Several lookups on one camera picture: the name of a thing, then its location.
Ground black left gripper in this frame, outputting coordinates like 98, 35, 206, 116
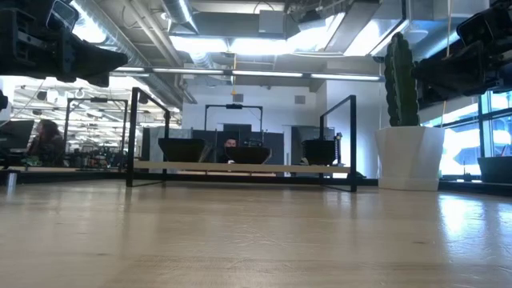
0, 0, 129, 88

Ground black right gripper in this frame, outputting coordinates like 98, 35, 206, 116
410, 31, 512, 106

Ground black wavy square mini plate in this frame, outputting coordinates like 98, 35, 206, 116
158, 138, 209, 163

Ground black square tray stack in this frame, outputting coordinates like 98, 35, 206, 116
302, 138, 337, 166

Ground black leaf-shaped mini plate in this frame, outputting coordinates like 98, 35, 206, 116
224, 146, 274, 165

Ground green cactus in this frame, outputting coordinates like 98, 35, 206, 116
383, 31, 421, 128

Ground white faceted plant pot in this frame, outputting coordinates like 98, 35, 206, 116
374, 126, 446, 192

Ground person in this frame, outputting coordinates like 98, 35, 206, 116
218, 138, 239, 164
26, 118, 66, 167

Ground black bin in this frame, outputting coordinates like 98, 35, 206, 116
476, 155, 512, 184

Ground dark computer monitor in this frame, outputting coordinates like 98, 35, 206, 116
0, 119, 35, 152

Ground dark partition panels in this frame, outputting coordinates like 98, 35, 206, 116
190, 123, 286, 165

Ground linear ceiling light fixture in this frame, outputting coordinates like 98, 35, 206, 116
107, 66, 381, 82

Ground grey ceiling box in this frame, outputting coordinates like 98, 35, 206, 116
258, 10, 287, 35

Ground black background station frame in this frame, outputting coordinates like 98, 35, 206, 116
203, 103, 264, 163
62, 97, 129, 167

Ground silver spiral air duct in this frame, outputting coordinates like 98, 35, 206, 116
70, 0, 199, 109

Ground dark window frame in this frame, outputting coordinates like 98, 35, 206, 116
475, 90, 512, 159

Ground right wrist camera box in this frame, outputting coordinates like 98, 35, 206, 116
456, 6, 505, 47

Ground silver rectangular air duct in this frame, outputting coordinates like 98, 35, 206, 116
343, 0, 491, 57

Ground wooden shelf with black frame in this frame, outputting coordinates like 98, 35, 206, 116
126, 86, 358, 193

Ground black aluminium table frame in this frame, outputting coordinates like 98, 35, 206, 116
0, 170, 512, 198

